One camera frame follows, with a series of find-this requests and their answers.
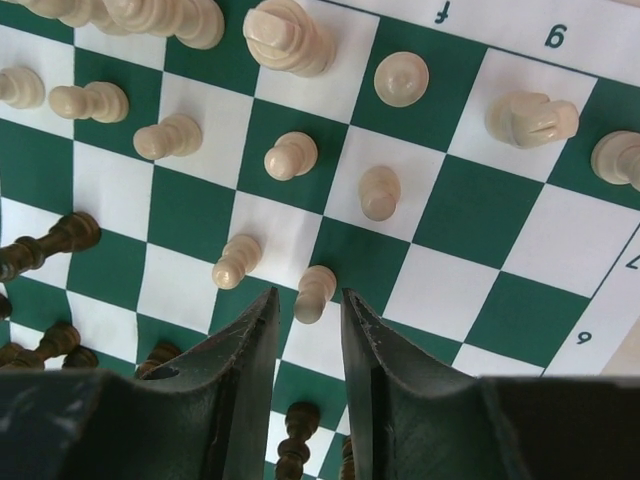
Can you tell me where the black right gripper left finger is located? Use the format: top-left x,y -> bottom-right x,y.
1,287 -> 280,479

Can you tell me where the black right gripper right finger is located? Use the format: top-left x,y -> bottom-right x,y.
341,288 -> 639,479

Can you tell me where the light wooden pawn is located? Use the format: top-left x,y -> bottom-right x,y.
294,265 -> 337,324

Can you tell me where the green white chess mat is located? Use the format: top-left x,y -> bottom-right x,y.
1,1 -> 639,479

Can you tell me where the light wooden chess piece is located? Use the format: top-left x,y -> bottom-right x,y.
485,91 -> 579,149

